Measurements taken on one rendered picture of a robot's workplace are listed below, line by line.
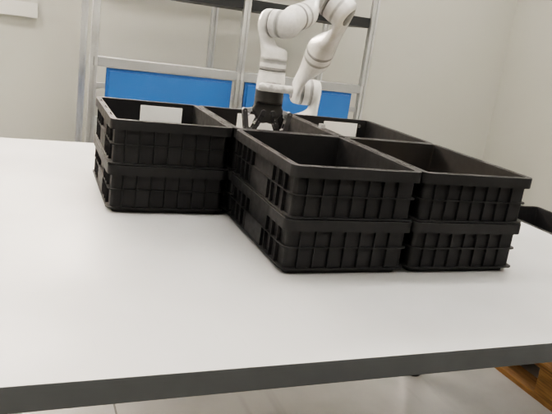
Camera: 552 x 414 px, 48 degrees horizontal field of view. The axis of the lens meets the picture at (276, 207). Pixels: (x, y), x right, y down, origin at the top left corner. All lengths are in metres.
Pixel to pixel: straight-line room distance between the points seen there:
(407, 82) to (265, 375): 4.49
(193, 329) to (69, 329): 0.19
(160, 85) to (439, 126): 2.73
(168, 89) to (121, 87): 0.26
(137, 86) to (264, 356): 2.79
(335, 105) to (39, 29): 1.95
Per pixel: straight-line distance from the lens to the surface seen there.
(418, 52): 5.33
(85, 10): 4.23
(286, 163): 1.24
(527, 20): 5.74
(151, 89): 3.64
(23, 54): 4.43
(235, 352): 0.97
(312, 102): 2.23
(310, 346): 1.02
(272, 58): 1.64
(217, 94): 3.73
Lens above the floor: 1.16
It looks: 15 degrees down
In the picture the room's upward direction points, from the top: 8 degrees clockwise
